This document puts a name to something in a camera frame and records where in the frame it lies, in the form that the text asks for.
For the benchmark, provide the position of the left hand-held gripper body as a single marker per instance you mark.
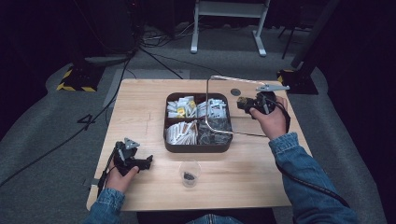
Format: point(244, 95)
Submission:
point(124, 157)

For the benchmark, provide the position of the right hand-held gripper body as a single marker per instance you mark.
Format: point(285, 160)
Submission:
point(266, 104)

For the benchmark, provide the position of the transparent box lid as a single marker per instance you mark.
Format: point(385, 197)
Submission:
point(244, 124)

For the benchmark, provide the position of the dark tea packet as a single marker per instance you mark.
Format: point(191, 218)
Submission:
point(189, 176)

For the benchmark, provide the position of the clear plastic cup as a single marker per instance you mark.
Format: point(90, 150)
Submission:
point(190, 182)

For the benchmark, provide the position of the brown four-compartment box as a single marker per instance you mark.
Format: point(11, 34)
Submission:
point(197, 147)

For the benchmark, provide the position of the person's right hand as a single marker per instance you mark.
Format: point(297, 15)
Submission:
point(275, 124)

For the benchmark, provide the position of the person's left hand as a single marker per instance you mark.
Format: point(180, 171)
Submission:
point(120, 183)

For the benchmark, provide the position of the round grey table grommet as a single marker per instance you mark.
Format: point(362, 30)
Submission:
point(235, 92)

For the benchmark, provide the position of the pile of white red-print packets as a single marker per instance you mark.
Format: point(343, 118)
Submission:
point(214, 109)

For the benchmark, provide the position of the black yellow-striped stand base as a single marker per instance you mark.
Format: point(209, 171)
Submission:
point(81, 77)
point(300, 84)

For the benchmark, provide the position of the grey tape piece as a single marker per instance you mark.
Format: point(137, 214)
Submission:
point(93, 182)

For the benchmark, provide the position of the pile of dark packets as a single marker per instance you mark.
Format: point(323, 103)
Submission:
point(218, 135)

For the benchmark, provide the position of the pile of white brown sticks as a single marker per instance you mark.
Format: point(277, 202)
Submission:
point(180, 132)

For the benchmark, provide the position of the pile of white yellow packets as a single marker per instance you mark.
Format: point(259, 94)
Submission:
point(182, 107)

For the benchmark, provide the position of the black tripod legs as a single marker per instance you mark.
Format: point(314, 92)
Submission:
point(291, 40)

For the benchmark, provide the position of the person's lap in jeans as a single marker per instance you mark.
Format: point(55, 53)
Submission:
point(214, 219)

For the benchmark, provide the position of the white metal stand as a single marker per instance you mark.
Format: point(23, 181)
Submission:
point(229, 9)

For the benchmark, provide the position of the grey slanted metal post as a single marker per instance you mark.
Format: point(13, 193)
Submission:
point(314, 31)

